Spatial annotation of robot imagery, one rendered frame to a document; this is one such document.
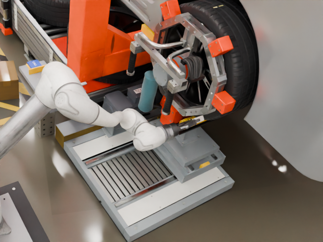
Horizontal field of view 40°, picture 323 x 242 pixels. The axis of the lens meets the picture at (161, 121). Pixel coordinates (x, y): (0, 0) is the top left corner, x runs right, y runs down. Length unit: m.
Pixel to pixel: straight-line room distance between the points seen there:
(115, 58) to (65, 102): 1.00
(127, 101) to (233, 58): 0.86
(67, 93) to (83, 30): 0.73
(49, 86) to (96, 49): 0.75
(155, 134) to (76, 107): 0.58
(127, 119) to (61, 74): 0.51
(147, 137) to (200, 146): 0.75
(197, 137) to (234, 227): 0.62
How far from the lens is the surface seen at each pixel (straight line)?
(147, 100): 2.61
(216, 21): 2.30
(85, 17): 2.46
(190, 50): 2.33
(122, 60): 2.81
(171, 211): 2.75
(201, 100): 2.57
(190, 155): 2.86
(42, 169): 2.95
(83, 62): 2.64
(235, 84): 2.29
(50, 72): 1.98
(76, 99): 1.84
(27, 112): 2.03
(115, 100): 2.83
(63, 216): 2.74
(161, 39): 2.61
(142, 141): 2.24
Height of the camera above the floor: 2.31
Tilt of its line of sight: 44 degrees down
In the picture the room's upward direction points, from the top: 15 degrees clockwise
